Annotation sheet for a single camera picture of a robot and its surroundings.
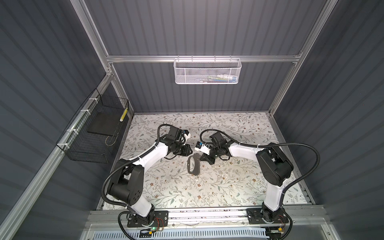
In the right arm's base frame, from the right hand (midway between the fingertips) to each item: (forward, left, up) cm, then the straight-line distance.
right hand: (203, 158), depth 92 cm
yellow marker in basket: (+13, +44, +27) cm, 53 cm away
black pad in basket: (+7, +52, +26) cm, 59 cm away
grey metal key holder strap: (-4, +4, -2) cm, 6 cm away
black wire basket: (-2, +54, +27) cm, 61 cm away
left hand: (+1, +7, +7) cm, 10 cm away
